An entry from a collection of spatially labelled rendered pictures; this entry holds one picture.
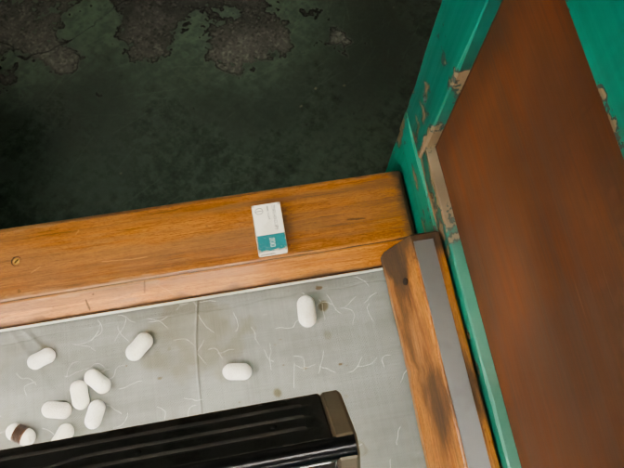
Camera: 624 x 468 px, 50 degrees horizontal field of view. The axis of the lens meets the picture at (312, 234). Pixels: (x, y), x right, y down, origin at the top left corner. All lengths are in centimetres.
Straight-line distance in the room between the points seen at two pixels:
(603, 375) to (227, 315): 46
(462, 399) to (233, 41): 139
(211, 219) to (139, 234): 9
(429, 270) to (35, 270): 46
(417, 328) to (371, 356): 10
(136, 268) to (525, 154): 48
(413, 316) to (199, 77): 123
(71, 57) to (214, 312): 123
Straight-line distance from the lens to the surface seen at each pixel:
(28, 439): 83
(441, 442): 72
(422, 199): 80
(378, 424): 81
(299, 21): 194
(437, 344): 71
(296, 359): 81
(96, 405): 81
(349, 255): 83
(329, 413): 46
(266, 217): 81
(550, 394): 59
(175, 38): 192
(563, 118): 49
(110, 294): 84
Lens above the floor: 154
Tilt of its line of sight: 70 degrees down
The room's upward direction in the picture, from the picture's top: 7 degrees clockwise
